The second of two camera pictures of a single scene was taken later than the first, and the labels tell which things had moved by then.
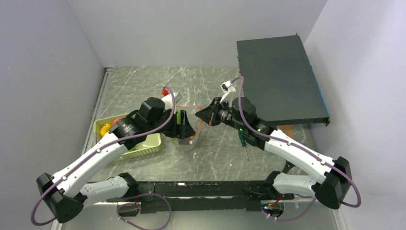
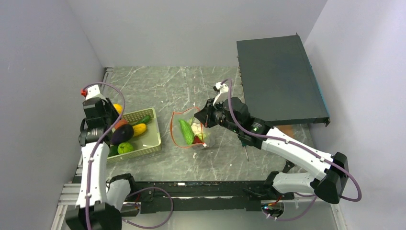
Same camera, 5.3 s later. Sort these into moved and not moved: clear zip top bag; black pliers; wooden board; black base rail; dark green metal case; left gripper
Moved: left gripper; clear zip top bag
Not moved: wooden board; black pliers; black base rail; dark green metal case
